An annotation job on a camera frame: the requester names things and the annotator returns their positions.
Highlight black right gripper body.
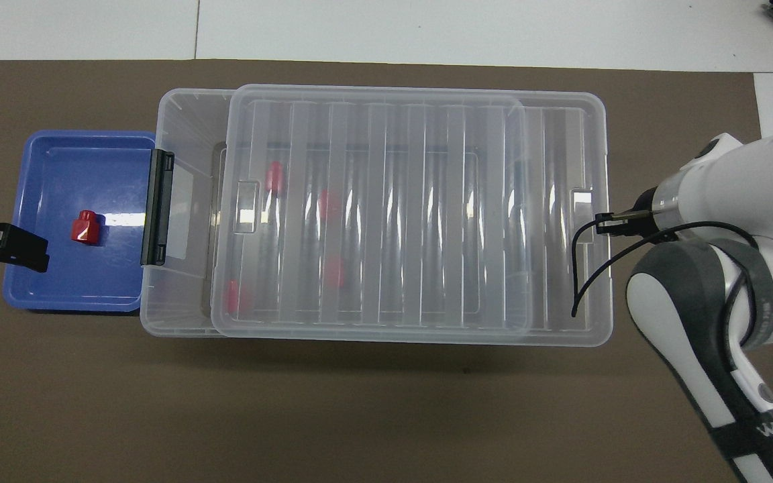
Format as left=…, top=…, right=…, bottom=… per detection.
left=631, top=188, right=661, bottom=235

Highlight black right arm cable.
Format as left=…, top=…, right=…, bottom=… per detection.
left=571, top=210, right=773, bottom=457

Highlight clear plastic storage box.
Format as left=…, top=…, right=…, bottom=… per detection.
left=140, top=87, right=533, bottom=338

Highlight brown table mat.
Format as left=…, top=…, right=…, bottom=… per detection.
left=0, top=59, right=773, bottom=483

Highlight black box latch handle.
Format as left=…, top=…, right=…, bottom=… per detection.
left=140, top=149, right=176, bottom=267

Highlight blue plastic tray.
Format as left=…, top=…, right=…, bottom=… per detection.
left=3, top=129, right=159, bottom=315

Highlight clear ribbed plastic lid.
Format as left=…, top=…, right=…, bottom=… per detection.
left=211, top=84, right=614, bottom=347

